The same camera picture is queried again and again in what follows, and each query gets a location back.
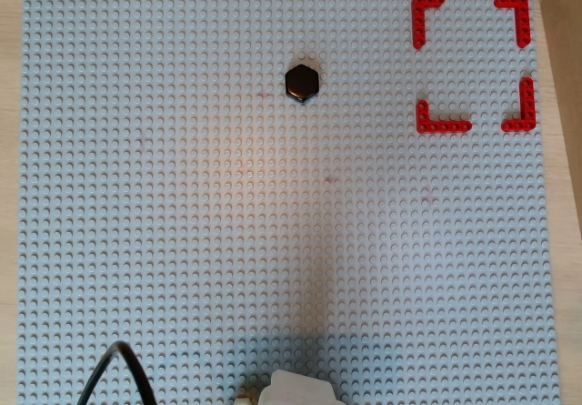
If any red L-shaped Lego beam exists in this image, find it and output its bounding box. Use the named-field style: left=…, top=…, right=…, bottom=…
left=493, top=0, right=533, bottom=50
left=411, top=0, right=447, bottom=51
left=416, top=98, right=474, bottom=135
left=500, top=76, right=537, bottom=134

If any black hexagonal Lego piece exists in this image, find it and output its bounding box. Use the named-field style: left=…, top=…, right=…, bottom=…
left=284, top=63, right=321, bottom=105

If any brown cardboard box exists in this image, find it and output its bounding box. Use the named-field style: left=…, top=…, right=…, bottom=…
left=529, top=0, right=582, bottom=254

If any grey Lego baseplate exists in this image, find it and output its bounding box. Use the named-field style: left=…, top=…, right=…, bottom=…
left=16, top=0, right=563, bottom=405

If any black camera cable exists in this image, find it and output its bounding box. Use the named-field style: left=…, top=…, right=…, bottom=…
left=75, top=340, right=158, bottom=405

